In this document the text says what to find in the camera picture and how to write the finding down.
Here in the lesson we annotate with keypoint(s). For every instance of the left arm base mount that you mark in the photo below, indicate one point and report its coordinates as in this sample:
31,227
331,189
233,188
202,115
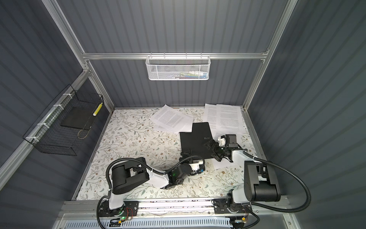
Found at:
128,209

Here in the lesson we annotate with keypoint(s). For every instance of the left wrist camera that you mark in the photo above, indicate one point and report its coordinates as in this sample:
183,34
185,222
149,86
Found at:
197,167

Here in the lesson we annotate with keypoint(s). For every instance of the printed paper sheet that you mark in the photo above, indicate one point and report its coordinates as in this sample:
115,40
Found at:
172,120
237,156
224,119

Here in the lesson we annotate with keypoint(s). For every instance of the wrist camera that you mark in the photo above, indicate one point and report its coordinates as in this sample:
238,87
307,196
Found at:
228,141
197,167

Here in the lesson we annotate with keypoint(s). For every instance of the black file folder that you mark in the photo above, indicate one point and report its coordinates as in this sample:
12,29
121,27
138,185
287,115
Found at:
193,143

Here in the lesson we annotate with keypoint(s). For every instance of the black pad in basket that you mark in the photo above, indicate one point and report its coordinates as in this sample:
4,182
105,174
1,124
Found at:
79,118

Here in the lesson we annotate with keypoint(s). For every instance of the pens in white basket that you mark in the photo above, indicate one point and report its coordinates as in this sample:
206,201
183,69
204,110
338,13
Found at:
190,75

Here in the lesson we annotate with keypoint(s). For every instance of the white slotted cable duct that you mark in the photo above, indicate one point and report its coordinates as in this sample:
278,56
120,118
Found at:
168,223

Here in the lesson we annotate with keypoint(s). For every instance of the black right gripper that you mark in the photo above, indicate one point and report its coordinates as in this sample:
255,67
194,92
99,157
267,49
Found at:
212,143

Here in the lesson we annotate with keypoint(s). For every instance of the aluminium front rail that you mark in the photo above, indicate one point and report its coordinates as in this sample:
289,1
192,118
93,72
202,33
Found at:
148,208

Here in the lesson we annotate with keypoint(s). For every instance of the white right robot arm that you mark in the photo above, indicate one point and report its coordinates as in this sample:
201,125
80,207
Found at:
260,183

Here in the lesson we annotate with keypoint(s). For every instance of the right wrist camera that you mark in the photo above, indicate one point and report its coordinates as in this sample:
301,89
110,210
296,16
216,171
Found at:
228,141

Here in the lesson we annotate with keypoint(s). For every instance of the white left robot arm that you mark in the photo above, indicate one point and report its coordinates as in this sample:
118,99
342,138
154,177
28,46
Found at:
125,174

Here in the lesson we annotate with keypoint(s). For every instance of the white wire mesh basket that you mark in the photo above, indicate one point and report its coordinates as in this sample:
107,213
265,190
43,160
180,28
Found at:
159,69

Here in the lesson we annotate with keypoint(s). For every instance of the black wire mesh basket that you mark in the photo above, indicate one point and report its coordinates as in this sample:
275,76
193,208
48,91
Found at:
63,129

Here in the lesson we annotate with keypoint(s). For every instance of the yellow marker pen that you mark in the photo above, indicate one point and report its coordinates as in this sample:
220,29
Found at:
95,113

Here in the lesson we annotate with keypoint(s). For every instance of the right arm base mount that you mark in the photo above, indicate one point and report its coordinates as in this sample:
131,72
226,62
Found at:
226,206

